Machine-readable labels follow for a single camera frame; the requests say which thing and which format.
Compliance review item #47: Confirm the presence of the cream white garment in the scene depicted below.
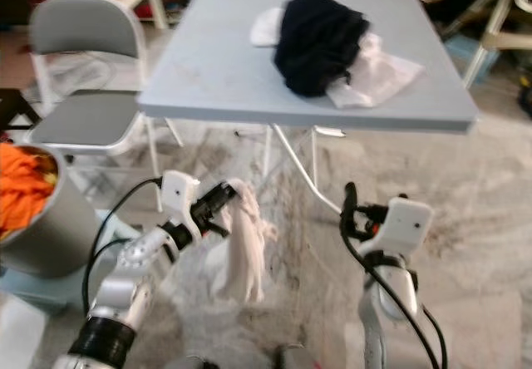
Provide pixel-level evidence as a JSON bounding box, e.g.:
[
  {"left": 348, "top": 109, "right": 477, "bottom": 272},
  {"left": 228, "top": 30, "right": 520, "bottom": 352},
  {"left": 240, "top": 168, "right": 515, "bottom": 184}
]
[{"left": 208, "top": 178, "right": 279, "bottom": 303}]

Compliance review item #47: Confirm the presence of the black garment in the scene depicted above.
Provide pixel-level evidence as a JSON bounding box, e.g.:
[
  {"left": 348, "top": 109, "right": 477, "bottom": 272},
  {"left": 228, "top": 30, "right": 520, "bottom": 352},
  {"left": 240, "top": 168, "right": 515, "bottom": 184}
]
[{"left": 273, "top": 0, "right": 372, "bottom": 98}]

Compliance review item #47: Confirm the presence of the orange garment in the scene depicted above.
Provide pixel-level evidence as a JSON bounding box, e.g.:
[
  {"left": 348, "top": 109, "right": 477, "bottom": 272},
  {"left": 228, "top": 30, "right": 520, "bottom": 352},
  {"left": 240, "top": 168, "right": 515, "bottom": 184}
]
[{"left": 0, "top": 143, "right": 61, "bottom": 239}]

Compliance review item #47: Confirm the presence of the white cloth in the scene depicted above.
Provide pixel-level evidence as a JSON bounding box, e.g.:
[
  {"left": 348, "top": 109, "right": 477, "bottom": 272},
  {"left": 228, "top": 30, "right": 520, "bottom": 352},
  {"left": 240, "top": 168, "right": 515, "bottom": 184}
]
[{"left": 249, "top": 6, "right": 425, "bottom": 110}]

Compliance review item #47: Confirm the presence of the grey folding table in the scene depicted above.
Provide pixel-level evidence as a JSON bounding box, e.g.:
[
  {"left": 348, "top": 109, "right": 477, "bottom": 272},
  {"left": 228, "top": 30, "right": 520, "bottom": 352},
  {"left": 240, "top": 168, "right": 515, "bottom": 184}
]
[{"left": 137, "top": 0, "right": 479, "bottom": 216}]

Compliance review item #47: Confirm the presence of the grey metal laundry basin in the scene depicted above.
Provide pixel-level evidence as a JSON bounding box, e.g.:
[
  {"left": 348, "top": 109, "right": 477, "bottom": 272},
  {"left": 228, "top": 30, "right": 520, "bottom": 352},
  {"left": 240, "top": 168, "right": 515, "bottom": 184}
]
[{"left": 0, "top": 143, "right": 99, "bottom": 278}]

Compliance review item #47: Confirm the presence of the grey white folding chair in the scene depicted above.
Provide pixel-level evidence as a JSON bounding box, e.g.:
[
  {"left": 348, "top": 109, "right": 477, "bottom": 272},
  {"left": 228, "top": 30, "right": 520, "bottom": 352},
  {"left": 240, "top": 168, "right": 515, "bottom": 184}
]
[{"left": 27, "top": 0, "right": 175, "bottom": 212}]

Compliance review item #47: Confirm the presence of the white high chair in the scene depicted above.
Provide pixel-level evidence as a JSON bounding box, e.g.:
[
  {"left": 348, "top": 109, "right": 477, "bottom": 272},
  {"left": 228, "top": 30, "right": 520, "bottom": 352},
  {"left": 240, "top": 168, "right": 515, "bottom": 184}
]
[{"left": 441, "top": 0, "right": 532, "bottom": 87}]

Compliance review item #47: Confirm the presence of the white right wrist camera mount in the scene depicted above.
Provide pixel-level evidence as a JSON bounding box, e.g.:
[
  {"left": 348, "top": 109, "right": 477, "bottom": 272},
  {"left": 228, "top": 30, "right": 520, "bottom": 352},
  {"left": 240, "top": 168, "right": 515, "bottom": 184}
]
[{"left": 362, "top": 196, "right": 435, "bottom": 258}]

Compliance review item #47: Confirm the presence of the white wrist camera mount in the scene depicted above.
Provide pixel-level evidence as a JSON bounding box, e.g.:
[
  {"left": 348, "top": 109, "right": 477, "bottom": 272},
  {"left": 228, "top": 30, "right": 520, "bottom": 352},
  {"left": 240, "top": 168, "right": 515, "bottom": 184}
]
[
  {"left": 362, "top": 196, "right": 435, "bottom": 258},
  {"left": 160, "top": 170, "right": 202, "bottom": 225}
]

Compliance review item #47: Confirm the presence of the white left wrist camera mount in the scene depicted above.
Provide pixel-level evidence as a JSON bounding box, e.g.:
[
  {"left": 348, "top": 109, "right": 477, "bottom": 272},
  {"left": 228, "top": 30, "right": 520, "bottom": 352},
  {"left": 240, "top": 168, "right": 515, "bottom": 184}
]
[{"left": 160, "top": 170, "right": 202, "bottom": 225}]

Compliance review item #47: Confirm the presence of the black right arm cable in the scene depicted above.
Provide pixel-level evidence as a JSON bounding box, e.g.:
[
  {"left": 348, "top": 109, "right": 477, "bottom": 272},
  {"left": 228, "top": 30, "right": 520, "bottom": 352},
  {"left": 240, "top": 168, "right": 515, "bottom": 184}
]
[{"left": 341, "top": 219, "right": 450, "bottom": 369}]

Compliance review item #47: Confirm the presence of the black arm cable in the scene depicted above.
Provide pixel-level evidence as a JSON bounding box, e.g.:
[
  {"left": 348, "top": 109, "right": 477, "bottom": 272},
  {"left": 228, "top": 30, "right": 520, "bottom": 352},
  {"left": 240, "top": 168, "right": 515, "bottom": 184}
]
[
  {"left": 341, "top": 219, "right": 450, "bottom": 369},
  {"left": 81, "top": 178, "right": 163, "bottom": 324}
]

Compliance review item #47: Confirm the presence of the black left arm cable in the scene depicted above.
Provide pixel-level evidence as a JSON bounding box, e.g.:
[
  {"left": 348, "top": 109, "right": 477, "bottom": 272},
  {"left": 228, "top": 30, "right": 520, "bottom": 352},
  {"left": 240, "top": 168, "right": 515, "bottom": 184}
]
[{"left": 81, "top": 178, "right": 163, "bottom": 324}]

